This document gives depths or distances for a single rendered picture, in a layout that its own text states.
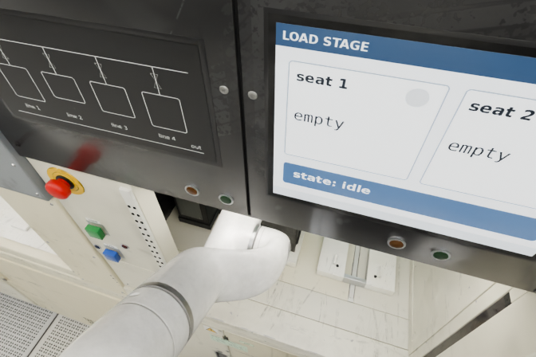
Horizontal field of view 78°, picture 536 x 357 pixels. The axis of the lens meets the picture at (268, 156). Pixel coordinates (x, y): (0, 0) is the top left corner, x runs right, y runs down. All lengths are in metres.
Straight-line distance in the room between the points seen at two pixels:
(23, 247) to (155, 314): 0.94
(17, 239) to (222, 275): 0.92
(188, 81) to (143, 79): 0.05
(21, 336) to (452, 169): 2.10
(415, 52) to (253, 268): 0.39
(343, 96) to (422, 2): 0.09
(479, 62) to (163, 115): 0.29
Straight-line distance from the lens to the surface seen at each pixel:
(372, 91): 0.29
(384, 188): 0.36
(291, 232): 0.86
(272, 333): 0.96
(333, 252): 1.02
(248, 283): 0.55
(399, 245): 0.44
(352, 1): 0.25
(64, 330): 2.12
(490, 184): 0.36
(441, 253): 0.45
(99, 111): 0.44
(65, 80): 0.45
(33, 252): 1.28
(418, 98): 0.29
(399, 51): 0.27
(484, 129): 0.31
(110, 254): 0.84
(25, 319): 2.25
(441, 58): 0.27
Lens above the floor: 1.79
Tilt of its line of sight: 46 degrees down
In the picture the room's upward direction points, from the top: straight up
